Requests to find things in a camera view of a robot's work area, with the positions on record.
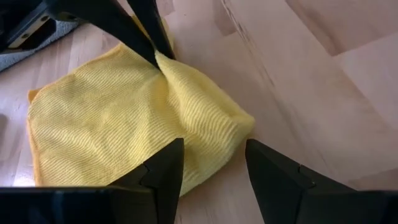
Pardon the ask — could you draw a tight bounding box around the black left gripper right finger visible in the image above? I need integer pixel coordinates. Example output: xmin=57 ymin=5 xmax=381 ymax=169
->
xmin=244 ymin=138 xmax=398 ymax=224

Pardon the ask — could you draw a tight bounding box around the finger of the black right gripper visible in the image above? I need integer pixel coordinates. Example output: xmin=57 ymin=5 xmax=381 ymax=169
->
xmin=126 ymin=0 xmax=177 ymax=60
xmin=43 ymin=0 xmax=162 ymax=71

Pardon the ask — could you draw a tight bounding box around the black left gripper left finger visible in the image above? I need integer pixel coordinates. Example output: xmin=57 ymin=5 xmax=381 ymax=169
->
xmin=0 ymin=138 xmax=185 ymax=224

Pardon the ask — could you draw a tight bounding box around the grey microfiber towel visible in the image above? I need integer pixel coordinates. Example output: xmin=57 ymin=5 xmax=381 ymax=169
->
xmin=0 ymin=19 xmax=81 ymax=73

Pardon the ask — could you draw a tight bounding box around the yellow microfiber towel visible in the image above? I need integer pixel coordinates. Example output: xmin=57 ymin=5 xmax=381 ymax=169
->
xmin=26 ymin=14 xmax=256 ymax=198

